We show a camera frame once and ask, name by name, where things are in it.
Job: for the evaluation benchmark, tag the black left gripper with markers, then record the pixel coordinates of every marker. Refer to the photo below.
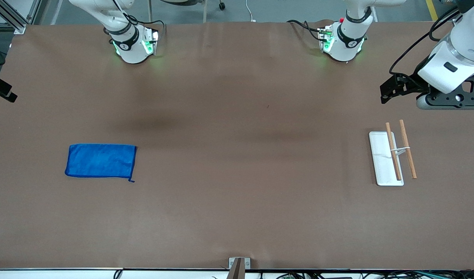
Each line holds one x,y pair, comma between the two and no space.
414,82

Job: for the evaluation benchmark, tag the blue microfibre towel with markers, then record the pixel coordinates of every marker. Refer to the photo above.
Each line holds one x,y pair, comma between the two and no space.
101,161

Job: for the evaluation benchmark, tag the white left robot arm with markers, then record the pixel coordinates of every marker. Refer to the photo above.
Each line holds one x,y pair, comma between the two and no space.
347,46

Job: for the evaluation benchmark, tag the white towel rack stand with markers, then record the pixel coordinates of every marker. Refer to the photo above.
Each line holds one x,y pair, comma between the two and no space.
381,162

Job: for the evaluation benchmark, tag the brown paper table cover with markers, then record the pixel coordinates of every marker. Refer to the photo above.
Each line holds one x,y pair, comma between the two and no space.
236,174

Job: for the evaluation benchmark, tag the grey chair base with caster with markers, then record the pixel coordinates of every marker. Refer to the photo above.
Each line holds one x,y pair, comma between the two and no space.
221,6

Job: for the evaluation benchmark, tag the aluminium frame profile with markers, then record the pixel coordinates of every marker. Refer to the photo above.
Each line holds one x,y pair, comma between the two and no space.
12,21

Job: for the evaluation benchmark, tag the metal table edge bracket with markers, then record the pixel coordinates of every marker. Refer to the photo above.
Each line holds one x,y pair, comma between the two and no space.
232,263

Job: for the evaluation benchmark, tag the metal mounting post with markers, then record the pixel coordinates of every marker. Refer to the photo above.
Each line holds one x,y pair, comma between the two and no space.
236,271

